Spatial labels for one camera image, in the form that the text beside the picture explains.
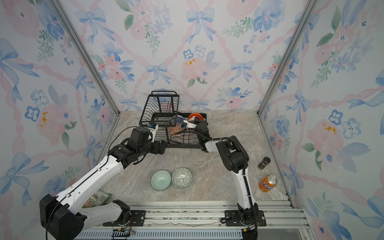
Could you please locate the blue floral bowl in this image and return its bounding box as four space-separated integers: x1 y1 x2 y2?
170 115 185 126

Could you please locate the black wire dish rack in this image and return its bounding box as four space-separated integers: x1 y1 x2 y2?
139 91 207 149

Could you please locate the orange bowl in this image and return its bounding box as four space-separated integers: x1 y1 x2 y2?
188 113 204 123

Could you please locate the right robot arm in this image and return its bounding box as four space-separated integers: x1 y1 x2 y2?
182 118 258 228

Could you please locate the pale green bowl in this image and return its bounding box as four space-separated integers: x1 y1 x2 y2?
151 170 172 191

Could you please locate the green white patterned bowl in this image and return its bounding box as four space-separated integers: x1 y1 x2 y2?
172 168 193 189

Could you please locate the white brown patterned bowl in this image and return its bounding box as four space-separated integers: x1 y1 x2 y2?
188 116 200 124

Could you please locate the red white patterned bowl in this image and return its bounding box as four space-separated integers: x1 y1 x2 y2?
168 123 185 137

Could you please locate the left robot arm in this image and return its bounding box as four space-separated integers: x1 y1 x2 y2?
40 122 167 240

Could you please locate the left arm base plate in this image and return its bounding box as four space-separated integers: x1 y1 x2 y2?
103 210 146 228

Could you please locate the dark cap spice bottle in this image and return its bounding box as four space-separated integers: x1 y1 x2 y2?
258 157 271 170

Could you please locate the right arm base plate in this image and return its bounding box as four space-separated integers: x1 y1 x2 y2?
220 210 267 228

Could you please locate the green packet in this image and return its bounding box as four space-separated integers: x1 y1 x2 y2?
83 190 112 208

